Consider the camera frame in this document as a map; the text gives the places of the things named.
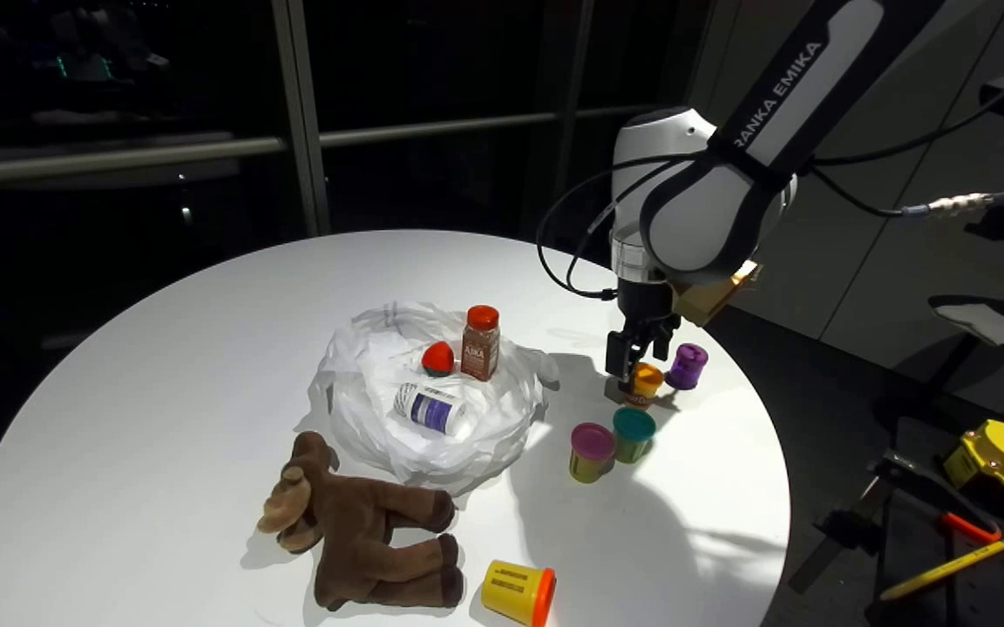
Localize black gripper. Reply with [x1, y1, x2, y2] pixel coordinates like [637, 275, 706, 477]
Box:
[604, 275, 684, 382]

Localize spice bottle with orange cap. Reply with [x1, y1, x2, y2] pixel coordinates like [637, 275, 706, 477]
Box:
[456, 303, 504, 382]

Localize small red round toy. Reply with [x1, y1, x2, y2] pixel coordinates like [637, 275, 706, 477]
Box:
[420, 337, 459, 380]

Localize clear small jar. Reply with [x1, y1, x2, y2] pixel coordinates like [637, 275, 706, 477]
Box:
[396, 380, 475, 440]

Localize white plastic bag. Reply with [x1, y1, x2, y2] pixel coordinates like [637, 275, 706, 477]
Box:
[296, 297, 565, 499]

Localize purple container with holed lid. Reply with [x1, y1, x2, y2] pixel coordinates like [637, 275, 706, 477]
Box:
[664, 340, 713, 393]

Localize tub with teal lid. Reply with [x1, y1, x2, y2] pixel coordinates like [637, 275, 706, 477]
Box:
[610, 404, 658, 466]

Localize tub with magenta lid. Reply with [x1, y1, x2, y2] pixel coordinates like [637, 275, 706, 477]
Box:
[567, 417, 621, 489]

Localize yellow tub with orange lid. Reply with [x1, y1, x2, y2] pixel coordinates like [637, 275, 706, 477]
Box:
[477, 556, 563, 627]

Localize brown moose plush toy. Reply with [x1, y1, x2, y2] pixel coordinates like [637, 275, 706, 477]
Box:
[256, 430, 469, 613]

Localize grey window mullion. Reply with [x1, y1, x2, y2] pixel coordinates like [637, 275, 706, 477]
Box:
[269, 0, 334, 238]

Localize grey window railing bar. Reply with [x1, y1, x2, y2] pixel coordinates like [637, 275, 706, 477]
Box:
[0, 101, 647, 193]

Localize brown green wrist camera box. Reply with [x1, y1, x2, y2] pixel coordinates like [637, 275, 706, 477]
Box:
[673, 257, 763, 332]

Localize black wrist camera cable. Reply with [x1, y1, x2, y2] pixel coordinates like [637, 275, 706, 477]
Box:
[533, 153, 691, 308]

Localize black cable with metal connector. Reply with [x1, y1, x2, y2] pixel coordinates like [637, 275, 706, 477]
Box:
[810, 153, 1004, 228]

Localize red handled black tool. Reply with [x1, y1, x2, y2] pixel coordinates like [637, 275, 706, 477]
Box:
[873, 451, 1004, 549]

